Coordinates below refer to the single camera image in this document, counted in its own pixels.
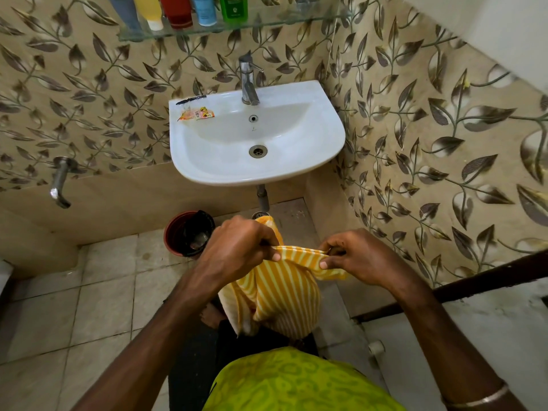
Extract person's left hand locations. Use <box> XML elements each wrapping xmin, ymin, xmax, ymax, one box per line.
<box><xmin>198</xmin><ymin>216</ymin><xmax>281</xmax><ymax>292</ymax></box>

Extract black trousers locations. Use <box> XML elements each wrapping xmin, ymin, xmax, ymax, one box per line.
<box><xmin>168</xmin><ymin>295</ymin><xmax>320</xmax><ymax>411</ymax></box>

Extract silver bracelet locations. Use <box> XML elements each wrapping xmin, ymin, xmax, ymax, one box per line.
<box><xmin>441</xmin><ymin>382</ymin><xmax>510</xmax><ymax>410</ymax></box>

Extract white ceramic wash basin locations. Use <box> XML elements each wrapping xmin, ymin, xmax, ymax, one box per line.
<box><xmin>168</xmin><ymin>80</ymin><xmax>346</xmax><ymax>187</ymax></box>

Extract light blue bottle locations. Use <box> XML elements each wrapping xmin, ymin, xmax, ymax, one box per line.
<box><xmin>190</xmin><ymin>0</ymin><xmax>218</xmax><ymax>27</ymax></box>

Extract glass wall shelf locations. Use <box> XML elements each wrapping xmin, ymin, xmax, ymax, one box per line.
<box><xmin>118</xmin><ymin>3</ymin><xmax>351</xmax><ymax>42</ymax></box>

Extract orange sachet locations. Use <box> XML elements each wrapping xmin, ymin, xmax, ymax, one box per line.
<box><xmin>177</xmin><ymin>107</ymin><xmax>215</xmax><ymax>122</ymax></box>

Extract green patterned shirt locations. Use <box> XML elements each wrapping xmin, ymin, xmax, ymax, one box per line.
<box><xmin>203</xmin><ymin>347</ymin><xmax>407</xmax><ymax>411</ymax></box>

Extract black plastic mug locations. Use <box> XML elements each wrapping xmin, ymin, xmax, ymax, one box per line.
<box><xmin>182</xmin><ymin>210</ymin><xmax>216</xmax><ymax>256</ymax></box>

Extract person's left forearm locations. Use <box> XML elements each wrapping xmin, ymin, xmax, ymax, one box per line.
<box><xmin>70</xmin><ymin>266</ymin><xmax>227</xmax><ymax>411</ymax></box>

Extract person's bare foot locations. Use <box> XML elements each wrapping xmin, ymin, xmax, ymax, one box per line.
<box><xmin>200</xmin><ymin>301</ymin><xmax>227</xmax><ymax>330</ymax></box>

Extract person's right hand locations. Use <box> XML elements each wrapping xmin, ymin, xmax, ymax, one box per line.
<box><xmin>319</xmin><ymin>228</ymin><xmax>414</xmax><ymax>292</ymax></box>

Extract chrome basin faucet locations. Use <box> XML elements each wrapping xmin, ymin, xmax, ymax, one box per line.
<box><xmin>238</xmin><ymin>51</ymin><xmax>265</xmax><ymax>106</ymax></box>

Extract red bottle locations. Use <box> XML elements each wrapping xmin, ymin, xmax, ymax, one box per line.
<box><xmin>158</xmin><ymin>0</ymin><xmax>194</xmax><ymax>30</ymax></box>

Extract dark wooden door frame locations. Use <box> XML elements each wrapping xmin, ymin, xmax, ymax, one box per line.
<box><xmin>351</xmin><ymin>250</ymin><xmax>548</xmax><ymax>324</ymax></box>

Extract yellow bottle white cap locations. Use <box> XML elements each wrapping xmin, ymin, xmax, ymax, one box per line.
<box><xmin>132</xmin><ymin>0</ymin><xmax>165</xmax><ymax>31</ymax></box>

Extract chrome wall tap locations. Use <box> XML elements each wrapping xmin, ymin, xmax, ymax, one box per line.
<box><xmin>49</xmin><ymin>156</ymin><xmax>80</xmax><ymax>209</ymax></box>

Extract yellow white striped towel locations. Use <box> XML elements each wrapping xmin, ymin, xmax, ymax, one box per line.
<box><xmin>217</xmin><ymin>215</ymin><xmax>351</xmax><ymax>341</ymax></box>

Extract red bucket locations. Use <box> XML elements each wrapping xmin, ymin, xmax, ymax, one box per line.
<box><xmin>164</xmin><ymin>211</ymin><xmax>202</xmax><ymax>258</ymax></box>

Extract grey blue bottle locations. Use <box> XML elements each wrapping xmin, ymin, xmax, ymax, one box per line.
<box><xmin>108</xmin><ymin>0</ymin><xmax>143</xmax><ymax>33</ymax></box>

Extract person's right forearm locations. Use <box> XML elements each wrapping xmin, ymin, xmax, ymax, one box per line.
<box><xmin>385</xmin><ymin>271</ymin><xmax>528</xmax><ymax>411</ymax></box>

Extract green bottle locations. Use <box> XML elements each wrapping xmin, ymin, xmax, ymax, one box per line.
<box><xmin>218</xmin><ymin>0</ymin><xmax>249</xmax><ymax>23</ymax></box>

